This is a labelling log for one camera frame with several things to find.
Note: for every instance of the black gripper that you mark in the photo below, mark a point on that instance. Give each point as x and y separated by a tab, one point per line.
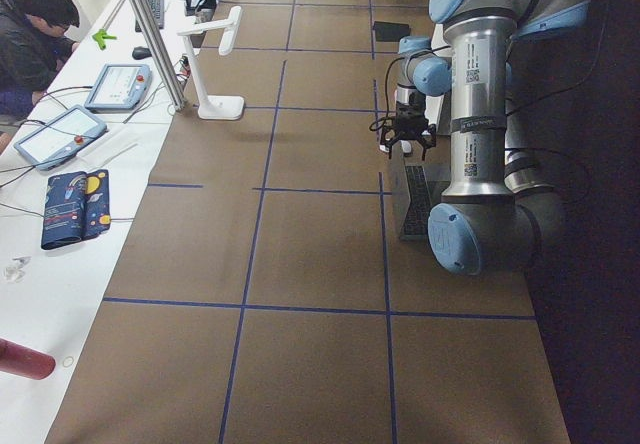
409	125

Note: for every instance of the white computer mouse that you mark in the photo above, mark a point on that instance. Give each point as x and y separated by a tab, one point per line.
406	148

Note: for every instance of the silver laptop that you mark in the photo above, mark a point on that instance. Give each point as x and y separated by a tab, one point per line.
416	187

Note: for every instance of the black mouse pad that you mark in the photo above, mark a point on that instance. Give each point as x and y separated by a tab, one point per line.
390	31

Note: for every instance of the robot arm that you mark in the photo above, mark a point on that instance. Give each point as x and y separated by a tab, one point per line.
495	212

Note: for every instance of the black desk mouse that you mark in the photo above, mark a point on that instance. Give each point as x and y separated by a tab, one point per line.
139	53

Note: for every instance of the black keyboard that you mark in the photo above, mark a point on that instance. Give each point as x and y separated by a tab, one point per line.
157	8

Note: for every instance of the teach pendant far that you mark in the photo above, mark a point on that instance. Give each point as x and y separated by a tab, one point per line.
118	87

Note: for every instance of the teach pendant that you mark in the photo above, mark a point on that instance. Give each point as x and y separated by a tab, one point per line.
118	87
61	138

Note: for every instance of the green plastic clamp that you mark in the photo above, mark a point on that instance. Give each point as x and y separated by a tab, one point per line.
101	37

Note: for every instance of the dark blue space pouch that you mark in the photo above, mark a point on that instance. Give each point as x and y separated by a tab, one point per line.
77	208

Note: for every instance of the teach pendant near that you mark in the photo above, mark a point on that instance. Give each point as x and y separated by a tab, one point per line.
61	138

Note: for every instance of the seated person in black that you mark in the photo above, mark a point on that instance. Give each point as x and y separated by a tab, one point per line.
34	48

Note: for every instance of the red bottle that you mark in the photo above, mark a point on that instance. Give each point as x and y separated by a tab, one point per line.
25	362

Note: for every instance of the aluminium frame post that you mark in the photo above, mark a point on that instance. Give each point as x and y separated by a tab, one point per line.
160	55

